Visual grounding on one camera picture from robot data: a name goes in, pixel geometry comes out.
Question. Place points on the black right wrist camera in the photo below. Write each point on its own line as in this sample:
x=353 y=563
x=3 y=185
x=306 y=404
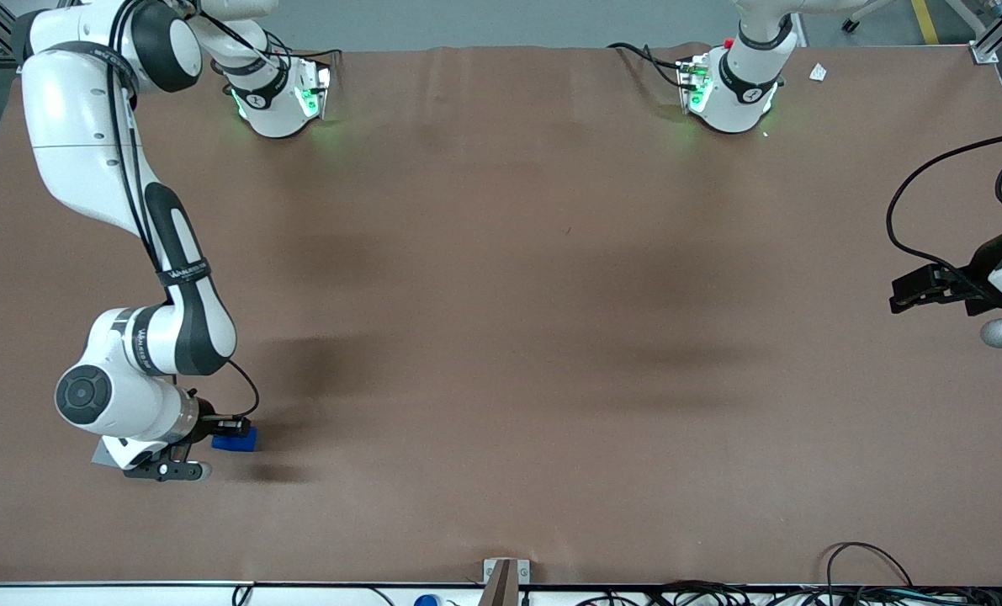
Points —
x=164 y=470

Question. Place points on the black chair caster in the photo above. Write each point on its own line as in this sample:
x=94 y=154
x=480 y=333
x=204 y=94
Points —
x=850 y=26

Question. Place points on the aluminium frame profile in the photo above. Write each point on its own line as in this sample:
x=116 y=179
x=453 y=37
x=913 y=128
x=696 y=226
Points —
x=984 y=52

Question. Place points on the gray square base with recess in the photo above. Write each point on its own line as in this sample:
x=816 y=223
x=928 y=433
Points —
x=102 y=455

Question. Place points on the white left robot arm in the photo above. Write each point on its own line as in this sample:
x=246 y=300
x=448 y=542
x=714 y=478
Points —
x=740 y=84

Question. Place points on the brown table cover mat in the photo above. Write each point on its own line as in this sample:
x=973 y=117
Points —
x=500 y=337

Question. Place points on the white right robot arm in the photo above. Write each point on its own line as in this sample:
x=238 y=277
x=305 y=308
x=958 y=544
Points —
x=88 y=101

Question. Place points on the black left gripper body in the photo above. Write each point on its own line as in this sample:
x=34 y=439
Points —
x=983 y=268

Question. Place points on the white paper scrap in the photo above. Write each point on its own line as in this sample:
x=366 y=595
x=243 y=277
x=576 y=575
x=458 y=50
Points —
x=819 y=72

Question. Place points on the blue round cap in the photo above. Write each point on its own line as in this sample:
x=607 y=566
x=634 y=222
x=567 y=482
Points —
x=426 y=601

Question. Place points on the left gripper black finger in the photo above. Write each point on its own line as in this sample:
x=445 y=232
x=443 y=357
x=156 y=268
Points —
x=917 y=301
x=921 y=280

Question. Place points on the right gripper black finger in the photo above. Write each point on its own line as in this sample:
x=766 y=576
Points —
x=221 y=427
x=243 y=426

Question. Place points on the small metal bracket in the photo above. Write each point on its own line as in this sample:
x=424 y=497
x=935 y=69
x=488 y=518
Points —
x=524 y=572

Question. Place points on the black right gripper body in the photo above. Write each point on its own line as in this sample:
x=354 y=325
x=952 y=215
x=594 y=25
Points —
x=205 y=411

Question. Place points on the blue square plastic part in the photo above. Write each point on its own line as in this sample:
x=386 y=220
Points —
x=240 y=443

